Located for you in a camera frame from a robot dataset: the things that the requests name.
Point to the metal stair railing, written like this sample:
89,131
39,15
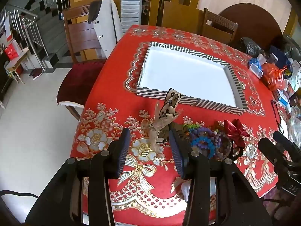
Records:
31,28

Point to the black scrunchie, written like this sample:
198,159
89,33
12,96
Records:
235,155

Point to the orange plastic bag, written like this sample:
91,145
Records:
274,76

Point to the wooden chair with panel back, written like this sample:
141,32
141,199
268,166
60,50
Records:
181,16

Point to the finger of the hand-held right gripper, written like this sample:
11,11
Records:
270,150
285,143

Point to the red floral tablecloth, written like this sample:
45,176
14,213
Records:
112,75

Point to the pair of slippers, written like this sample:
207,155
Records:
36,73

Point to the white jacket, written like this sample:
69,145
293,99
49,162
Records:
108,26

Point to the red paper bag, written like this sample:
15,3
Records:
11,53

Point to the striped cardboard tray box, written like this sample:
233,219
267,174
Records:
188,75

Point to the small white side table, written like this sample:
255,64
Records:
17,62

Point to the round wooden tabletop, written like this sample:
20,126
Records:
254,18

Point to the white fluffy scrunchie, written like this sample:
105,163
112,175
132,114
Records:
187,189

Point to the person's right hand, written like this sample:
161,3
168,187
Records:
283,213

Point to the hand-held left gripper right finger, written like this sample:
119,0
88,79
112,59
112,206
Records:
176,150

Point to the wooden chair with slat back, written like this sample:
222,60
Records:
80,35

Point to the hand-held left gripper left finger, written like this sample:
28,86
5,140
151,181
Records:
123,150

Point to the dark blue bag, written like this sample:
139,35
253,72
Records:
279,56

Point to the dark red seat cushion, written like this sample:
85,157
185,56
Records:
80,80

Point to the pile of assorted packets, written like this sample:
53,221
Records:
292,94

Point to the blue white tissue pack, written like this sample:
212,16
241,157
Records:
256,67

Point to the black plastic bag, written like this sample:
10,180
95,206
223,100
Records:
251,47

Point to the white louvered door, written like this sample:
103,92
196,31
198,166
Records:
131,4

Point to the wooden chair with open back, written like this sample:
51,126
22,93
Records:
221,31

